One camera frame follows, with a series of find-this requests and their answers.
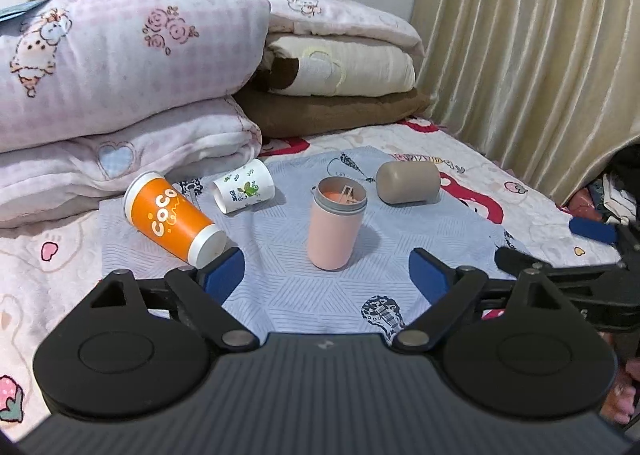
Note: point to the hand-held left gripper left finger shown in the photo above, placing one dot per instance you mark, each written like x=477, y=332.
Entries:
x=226, y=272

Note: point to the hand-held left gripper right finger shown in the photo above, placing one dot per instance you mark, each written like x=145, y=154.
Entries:
x=426, y=277

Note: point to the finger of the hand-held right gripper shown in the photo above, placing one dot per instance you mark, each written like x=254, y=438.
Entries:
x=540, y=262
x=592, y=231

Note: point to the orange paper cup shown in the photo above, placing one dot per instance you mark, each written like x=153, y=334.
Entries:
x=172, y=220

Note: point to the white cup with green print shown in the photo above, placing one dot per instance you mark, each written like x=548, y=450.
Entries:
x=243, y=192

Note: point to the pink cup with grey rim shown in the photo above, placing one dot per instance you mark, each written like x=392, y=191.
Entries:
x=332, y=235

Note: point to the pile of clothes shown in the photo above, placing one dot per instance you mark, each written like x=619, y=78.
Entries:
x=612, y=185

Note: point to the blue-grey patterned cloth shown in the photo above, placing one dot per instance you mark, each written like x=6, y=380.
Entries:
x=280, y=255

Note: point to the beige tumbler lid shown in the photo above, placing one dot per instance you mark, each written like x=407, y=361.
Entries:
x=407, y=182

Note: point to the pink folded quilt with hearts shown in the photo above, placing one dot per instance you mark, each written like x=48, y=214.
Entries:
x=125, y=160

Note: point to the brown folded blanket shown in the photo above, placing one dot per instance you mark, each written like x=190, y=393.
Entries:
x=335, y=110

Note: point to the beige curtain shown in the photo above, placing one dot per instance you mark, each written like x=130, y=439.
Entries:
x=535, y=45

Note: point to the cream folded blanket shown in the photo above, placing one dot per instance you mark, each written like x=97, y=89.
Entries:
x=345, y=67

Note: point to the pink cartoon pillow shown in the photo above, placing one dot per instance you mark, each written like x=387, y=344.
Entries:
x=125, y=55

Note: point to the pink printed blanket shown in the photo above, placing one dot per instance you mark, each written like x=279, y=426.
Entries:
x=345, y=20

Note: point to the teal cloth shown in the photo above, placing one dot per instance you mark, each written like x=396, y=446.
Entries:
x=20, y=11

